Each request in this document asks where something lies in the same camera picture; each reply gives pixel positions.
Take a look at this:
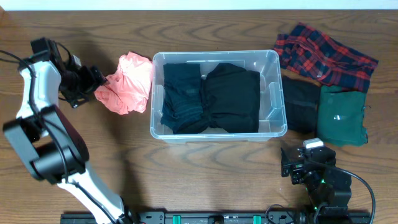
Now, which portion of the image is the pink garment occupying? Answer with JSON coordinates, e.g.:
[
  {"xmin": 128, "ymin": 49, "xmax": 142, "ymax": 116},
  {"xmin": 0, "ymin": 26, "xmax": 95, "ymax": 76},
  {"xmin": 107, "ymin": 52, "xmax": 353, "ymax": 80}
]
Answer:
[{"xmin": 95, "ymin": 52, "xmax": 154, "ymax": 115}]

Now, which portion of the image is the green garment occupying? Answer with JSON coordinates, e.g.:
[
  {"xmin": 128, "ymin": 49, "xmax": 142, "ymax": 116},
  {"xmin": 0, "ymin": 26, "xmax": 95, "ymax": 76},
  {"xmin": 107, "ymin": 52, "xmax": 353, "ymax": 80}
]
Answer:
[{"xmin": 317, "ymin": 86, "xmax": 368, "ymax": 146}]

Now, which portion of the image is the large black garment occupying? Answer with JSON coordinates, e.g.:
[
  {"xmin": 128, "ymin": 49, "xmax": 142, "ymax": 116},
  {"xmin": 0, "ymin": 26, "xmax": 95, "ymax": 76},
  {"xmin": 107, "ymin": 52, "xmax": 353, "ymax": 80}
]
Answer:
[{"xmin": 174, "ymin": 63, "xmax": 261, "ymax": 134}]

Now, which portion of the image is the dark navy garment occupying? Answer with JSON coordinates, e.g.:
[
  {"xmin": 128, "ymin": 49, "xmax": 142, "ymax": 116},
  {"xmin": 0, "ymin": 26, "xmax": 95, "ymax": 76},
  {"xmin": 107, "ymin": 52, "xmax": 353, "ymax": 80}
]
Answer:
[{"xmin": 160, "ymin": 63, "xmax": 203, "ymax": 134}]

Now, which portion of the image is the red plaid flannel garment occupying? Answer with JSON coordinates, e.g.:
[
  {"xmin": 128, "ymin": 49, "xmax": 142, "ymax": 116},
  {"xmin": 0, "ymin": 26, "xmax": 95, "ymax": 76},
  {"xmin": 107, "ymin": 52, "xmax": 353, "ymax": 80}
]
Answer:
[{"xmin": 274, "ymin": 23, "xmax": 379, "ymax": 93}]

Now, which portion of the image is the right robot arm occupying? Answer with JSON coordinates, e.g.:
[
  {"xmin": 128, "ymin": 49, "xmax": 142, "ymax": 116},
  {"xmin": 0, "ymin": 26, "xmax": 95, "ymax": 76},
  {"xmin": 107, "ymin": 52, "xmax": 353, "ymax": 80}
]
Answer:
[{"xmin": 281, "ymin": 146, "xmax": 352, "ymax": 217}]

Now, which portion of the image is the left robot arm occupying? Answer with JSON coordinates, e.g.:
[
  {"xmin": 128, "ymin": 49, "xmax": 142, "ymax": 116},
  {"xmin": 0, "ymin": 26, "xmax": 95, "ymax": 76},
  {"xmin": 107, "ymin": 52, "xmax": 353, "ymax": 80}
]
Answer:
[{"xmin": 2, "ymin": 37, "xmax": 139, "ymax": 223}]

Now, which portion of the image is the clear plastic storage bin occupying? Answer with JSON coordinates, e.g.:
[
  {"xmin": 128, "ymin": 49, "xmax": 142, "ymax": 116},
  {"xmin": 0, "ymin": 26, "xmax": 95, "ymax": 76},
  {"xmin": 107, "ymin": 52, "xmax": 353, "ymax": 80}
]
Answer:
[{"xmin": 150, "ymin": 50, "xmax": 288, "ymax": 144}]

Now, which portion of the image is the black mounting rail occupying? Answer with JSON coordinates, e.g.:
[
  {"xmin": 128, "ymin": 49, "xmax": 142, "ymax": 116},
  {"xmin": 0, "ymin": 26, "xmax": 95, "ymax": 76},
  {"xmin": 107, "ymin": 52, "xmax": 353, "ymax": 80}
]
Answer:
[{"xmin": 60, "ymin": 211, "xmax": 373, "ymax": 224}]

